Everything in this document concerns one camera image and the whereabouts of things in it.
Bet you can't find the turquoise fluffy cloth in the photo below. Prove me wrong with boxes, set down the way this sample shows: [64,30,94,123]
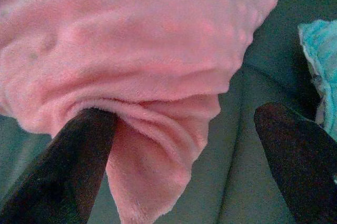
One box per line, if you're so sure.
[297,19,337,140]

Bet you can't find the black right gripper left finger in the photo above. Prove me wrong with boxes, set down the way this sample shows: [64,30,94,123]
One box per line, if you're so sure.
[0,107,118,224]

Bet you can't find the pink fluffy pillow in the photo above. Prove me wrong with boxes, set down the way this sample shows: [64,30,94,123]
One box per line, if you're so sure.
[0,0,292,224]

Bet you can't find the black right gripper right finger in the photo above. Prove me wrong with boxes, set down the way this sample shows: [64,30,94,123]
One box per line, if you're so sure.
[254,102,337,224]

